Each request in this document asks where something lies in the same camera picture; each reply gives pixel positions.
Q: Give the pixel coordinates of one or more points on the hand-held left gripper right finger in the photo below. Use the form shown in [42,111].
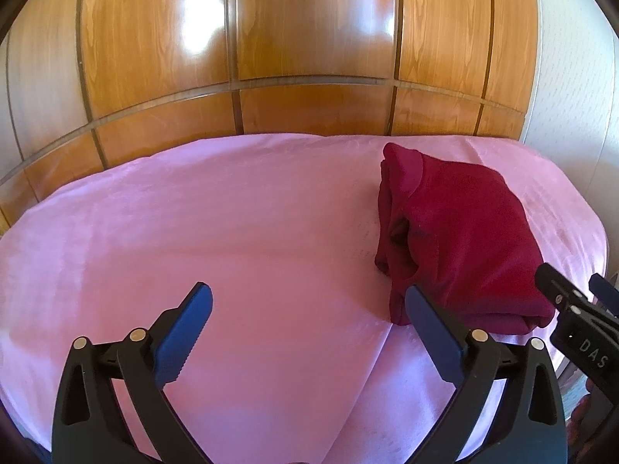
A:
[433,336]

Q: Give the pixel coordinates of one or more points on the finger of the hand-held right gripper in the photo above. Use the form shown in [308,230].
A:
[556,283]
[605,290]

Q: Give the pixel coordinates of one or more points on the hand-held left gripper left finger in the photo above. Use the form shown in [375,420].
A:
[191,331]

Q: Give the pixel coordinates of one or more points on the dark red sweater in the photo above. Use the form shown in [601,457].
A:
[459,237]

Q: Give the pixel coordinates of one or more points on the pink bedspread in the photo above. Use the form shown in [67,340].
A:
[217,232]

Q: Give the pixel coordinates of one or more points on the wooden wardrobe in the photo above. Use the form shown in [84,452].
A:
[290,43]

